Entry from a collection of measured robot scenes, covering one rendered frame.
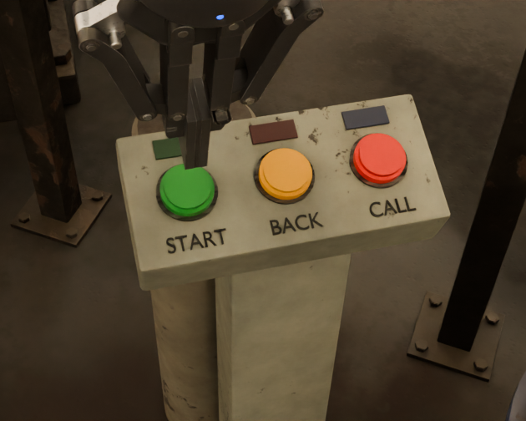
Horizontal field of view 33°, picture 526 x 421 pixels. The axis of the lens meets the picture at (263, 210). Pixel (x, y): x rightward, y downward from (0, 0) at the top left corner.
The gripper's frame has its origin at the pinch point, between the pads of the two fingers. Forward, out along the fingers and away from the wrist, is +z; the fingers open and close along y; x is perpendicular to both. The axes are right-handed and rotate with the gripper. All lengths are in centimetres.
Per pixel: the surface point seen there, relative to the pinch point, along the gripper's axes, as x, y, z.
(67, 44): -66, 8, 91
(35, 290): -17, 19, 80
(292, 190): 2.3, -7.3, 8.4
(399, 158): 1.2, -16.0, 8.5
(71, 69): -59, 8, 88
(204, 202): 2.0, -0.7, 8.7
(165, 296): -0.7, 1.8, 40.9
